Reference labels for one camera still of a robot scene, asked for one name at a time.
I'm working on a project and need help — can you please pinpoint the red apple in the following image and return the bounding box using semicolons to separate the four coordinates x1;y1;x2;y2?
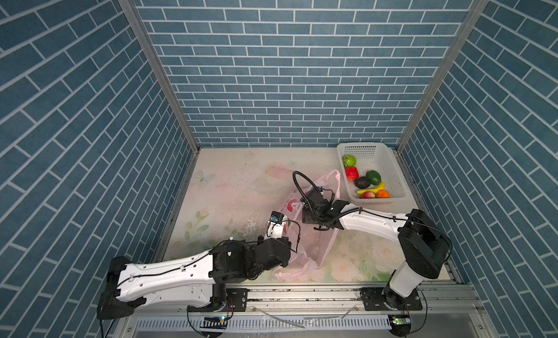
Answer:
345;167;360;182

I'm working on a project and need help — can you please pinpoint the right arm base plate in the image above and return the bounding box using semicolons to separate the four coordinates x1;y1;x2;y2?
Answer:
360;286;423;311

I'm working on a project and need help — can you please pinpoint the dark green lime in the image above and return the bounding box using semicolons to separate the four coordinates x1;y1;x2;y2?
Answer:
366;170;382;186

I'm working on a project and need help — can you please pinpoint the pink plastic bag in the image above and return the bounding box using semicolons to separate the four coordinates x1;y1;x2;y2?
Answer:
272;188;338;283

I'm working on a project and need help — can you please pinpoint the yellow banana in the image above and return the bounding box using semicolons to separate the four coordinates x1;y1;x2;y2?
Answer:
357;183;386;196

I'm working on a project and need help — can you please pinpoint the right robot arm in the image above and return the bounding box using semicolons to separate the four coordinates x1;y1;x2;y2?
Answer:
300;188;453;310

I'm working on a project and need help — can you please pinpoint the orange tangerine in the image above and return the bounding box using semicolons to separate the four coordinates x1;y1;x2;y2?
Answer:
376;190;391;198

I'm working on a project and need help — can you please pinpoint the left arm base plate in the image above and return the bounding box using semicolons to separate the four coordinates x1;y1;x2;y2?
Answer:
187;284;248;313

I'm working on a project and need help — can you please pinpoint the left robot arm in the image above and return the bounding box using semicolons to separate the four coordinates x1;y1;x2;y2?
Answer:
97;237;291;320

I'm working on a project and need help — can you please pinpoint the aluminium front rail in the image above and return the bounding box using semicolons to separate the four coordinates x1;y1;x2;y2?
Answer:
126;284;485;317

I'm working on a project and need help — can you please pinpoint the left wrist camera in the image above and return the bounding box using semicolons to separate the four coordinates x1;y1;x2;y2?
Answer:
264;211;289;239

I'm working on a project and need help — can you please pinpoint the white perforated plastic basket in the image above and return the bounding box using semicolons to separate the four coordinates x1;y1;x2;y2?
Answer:
337;143;411;203

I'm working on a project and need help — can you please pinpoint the dark avocado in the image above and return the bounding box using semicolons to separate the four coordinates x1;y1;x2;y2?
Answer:
353;176;371;189

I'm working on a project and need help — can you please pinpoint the light green bumpy fruit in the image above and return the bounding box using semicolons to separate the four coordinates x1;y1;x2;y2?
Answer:
341;155;357;168

